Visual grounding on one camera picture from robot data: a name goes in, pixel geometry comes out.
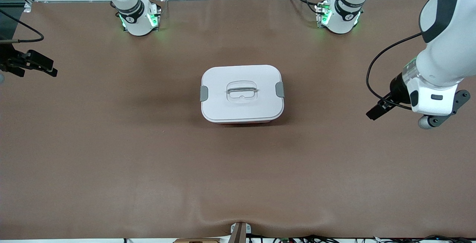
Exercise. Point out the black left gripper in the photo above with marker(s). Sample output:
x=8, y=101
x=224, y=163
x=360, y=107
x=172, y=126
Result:
x=397, y=89

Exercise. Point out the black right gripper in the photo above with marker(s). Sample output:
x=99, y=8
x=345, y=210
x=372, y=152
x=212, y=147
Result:
x=8, y=61

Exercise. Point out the white box lid grey clips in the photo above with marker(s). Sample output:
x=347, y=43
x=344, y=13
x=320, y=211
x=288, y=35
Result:
x=223, y=105

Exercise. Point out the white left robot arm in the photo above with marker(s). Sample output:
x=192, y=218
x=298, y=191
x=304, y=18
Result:
x=446, y=49

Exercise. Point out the pink translucent plastic box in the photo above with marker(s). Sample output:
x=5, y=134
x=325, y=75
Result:
x=241, y=122

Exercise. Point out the brown table mat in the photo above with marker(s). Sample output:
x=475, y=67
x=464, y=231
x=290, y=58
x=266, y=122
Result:
x=238, y=179

